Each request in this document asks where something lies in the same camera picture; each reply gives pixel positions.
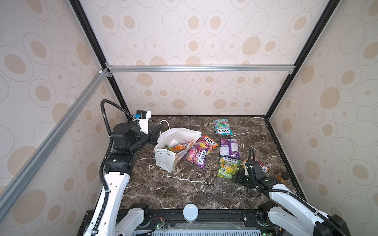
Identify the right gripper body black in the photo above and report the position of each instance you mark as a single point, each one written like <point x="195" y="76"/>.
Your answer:
<point x="245" y="180"/>

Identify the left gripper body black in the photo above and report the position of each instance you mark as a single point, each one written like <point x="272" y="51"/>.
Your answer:
<point x="141" y="138"/>

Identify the red yellow Fox's packet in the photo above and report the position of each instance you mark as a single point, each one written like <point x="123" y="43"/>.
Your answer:
<point x="263" y="167"/>

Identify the yellow green Fox's packet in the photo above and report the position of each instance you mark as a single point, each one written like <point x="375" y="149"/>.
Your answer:
<point x="228" y="167"/>

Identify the green candy packet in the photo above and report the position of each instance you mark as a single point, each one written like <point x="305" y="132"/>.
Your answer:
<point x="167" y="146"/>

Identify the white paper bag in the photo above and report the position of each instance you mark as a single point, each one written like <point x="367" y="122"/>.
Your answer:
<point x="172" y="146"/>

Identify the orange candy packet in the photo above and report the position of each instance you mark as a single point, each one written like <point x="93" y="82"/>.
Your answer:
<point x="180" y="147"/>

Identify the pink Fox's berries packet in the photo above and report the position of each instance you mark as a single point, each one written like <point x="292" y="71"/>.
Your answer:
<point x="197" y="155"/>

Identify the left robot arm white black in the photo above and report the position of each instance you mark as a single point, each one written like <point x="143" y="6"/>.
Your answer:
<point x="125" y="140"/>

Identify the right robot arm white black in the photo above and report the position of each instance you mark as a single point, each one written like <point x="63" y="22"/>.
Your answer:
<point x="286" y="209"/>

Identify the brown round object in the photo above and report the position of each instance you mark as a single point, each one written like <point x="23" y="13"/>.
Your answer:
<point x="283" y="177"/>

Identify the purple candy packet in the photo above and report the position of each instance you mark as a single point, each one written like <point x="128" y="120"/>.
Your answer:
<point x="229" y="148"/>

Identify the orange red Fox's packet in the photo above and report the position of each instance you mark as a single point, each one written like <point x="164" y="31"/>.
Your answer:
<point x="206" y="142"/>

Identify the teal Fox's candy packet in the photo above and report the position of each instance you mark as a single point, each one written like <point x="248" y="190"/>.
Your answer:
<point x="222" y="127"/>

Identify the white round cap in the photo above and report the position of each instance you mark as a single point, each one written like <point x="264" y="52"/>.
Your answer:
<point x="190" y="213"/>

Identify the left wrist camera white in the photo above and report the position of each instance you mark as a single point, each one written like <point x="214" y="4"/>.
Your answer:
<point x="142" y="118"/>

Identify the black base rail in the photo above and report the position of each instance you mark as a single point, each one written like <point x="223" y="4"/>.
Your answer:
<point x="233" y="221"/>

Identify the horizontal aluminium rail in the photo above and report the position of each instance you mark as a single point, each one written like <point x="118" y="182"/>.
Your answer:
<point x="199" y="68"/>

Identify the left diagonal aluminium rail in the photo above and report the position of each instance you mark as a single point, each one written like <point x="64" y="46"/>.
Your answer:
<point x="18" y="184"/>

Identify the left black frame post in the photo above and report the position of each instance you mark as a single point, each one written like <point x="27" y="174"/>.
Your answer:
<point x="95" y="45"/>

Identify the black frame post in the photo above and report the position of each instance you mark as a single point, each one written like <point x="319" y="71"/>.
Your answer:
<point x="95" y="45"/>
<point x="308" y="46"/>

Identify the right black frame post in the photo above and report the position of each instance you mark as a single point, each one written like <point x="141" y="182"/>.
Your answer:
<point x="308" y="46"/>

